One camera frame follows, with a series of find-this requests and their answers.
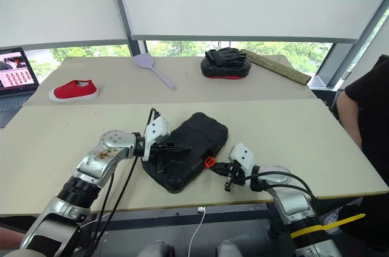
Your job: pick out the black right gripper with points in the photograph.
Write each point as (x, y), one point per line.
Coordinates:
(234, 175)

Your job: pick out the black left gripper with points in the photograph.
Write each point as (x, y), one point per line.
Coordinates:
(162, 143)

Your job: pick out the black plastic tool case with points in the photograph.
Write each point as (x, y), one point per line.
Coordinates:
(197, 135)

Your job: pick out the person's bare forearm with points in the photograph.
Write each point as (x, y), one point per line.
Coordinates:
(349, 117)

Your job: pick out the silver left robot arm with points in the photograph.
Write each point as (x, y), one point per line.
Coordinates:
(100, 159)

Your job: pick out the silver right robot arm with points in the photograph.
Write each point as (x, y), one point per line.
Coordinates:
(291, 202)

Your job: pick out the grey rounded shape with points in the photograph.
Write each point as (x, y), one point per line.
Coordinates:
(156, 249)
(229, 249)

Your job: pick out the lilac plastic spatula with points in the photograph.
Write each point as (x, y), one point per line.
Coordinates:
(146, 62)

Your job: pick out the black red boxing pad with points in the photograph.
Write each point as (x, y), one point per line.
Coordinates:
(226, 64)

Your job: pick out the red canvas shoe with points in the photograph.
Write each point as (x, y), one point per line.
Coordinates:
(74, 90)

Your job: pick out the olive rolled mat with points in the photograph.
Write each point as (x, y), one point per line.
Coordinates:
(276, 67)

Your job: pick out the yellow tape strip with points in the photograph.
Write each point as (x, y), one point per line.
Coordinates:
(334, 223)

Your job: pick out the person in black shirt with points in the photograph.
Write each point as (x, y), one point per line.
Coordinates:
(372, 111)

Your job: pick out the open laptop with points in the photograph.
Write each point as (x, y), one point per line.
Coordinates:
(15, 71)

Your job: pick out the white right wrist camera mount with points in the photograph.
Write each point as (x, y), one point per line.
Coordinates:
(243, 155)

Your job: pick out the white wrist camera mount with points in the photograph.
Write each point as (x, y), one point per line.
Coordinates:
(155, 129)
(243, 155)

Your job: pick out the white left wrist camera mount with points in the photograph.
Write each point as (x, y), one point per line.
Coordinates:
(155, 129)

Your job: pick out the grey window frame post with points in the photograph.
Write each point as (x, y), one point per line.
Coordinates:
(130, 26)

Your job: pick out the grey window frame pillar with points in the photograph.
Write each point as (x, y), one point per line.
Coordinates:
(343, 56)

